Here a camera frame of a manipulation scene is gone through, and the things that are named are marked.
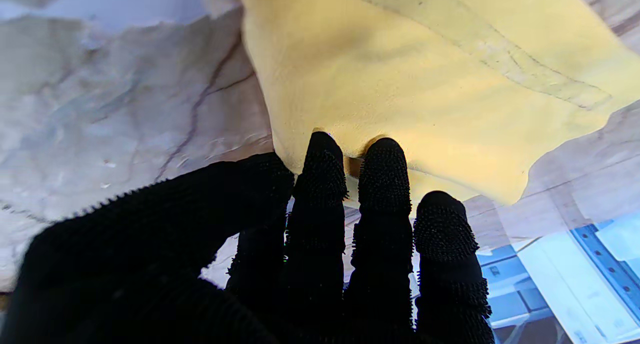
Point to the yellow orange cloth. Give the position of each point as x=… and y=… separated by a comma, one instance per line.
x=425, y=74

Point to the warehouse print backdrop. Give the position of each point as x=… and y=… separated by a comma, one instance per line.
x=560, y=284

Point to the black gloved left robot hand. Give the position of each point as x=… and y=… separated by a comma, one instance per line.
x=150, y=264

